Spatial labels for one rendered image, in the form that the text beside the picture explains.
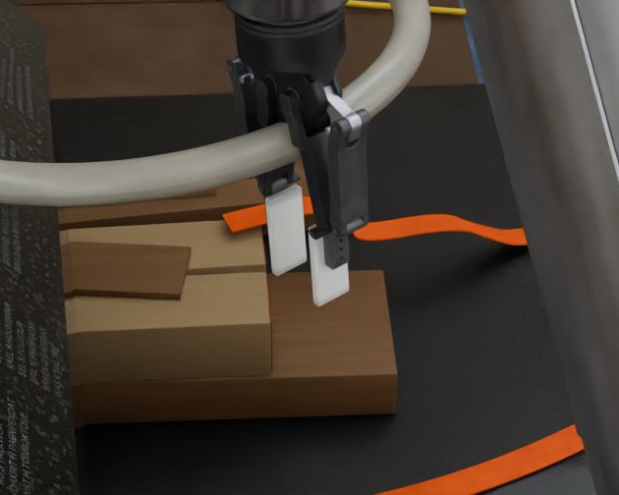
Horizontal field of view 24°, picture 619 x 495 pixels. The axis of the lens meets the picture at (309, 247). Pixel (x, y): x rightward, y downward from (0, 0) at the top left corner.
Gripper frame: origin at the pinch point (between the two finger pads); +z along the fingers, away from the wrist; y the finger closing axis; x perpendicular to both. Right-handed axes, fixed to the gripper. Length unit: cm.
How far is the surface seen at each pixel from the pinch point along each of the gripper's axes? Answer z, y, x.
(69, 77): 74, 164, -62
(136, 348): 64, 70, -19
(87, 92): 75, 156, -61
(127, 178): -10.6, 2.8, 12.6
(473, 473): 82, 34, -50
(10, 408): 16.7, 18.0, 19.0
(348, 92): -11.2, 0.4, -4.9
